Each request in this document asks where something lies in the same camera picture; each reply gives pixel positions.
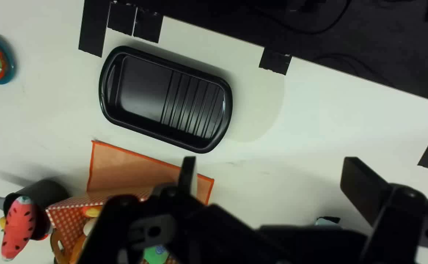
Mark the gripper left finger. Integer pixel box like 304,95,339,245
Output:
77,156,253,264

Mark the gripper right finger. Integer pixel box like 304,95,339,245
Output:
340,157,428,264

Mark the yellow banana plushy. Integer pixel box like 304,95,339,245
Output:
83,206,103,218

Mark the black plastic tray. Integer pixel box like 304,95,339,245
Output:
99,45,234,154

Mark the watermelon slice plushy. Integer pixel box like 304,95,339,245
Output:
1,196,37,262

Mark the green toy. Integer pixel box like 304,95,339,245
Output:
143,246,169,264

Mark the orange cloth napkin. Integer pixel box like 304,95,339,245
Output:
87,140,215,206

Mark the small pale blue object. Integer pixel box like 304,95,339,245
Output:
315,216,341,226

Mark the red white checkered cloth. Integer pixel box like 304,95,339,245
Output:
46,188,154,259

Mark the orange basket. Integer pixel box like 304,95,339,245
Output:
50,229,89,264

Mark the black pot with grey handle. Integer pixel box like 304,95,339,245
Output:
0,179,70,241

